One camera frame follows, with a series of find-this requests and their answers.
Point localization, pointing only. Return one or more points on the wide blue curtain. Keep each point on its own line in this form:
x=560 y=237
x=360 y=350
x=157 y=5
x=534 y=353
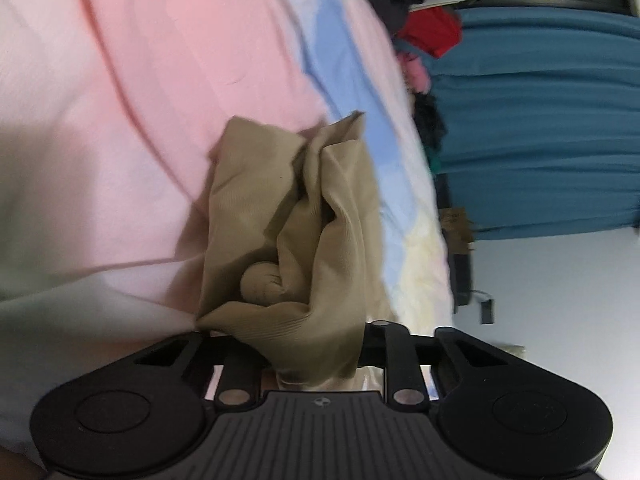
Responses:
x=540 y=110

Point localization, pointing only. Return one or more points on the red garment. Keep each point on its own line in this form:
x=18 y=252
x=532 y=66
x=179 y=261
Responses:
x=430 y=32

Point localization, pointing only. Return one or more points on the pink garment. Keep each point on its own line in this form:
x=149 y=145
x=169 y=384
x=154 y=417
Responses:
x=417 y=75

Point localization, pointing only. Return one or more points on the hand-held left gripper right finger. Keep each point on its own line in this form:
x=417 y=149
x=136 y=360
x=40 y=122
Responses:
x=400 y=355

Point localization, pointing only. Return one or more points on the tan garment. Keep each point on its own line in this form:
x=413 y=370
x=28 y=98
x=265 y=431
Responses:
x=250 y=185

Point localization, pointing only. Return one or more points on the dark wall socket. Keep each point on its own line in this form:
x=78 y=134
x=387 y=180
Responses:
x=487 y=311

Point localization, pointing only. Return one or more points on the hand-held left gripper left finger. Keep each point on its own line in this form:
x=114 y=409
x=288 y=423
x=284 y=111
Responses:
x=235 y=365

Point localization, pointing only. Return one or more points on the black sofa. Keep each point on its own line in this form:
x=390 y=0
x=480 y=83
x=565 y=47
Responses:
x=460 y=275

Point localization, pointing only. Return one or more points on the open cardboard box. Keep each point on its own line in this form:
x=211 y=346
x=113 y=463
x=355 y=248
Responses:
x=456 y=230

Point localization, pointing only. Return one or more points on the black clothes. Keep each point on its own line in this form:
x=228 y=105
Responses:
x=431 y=122

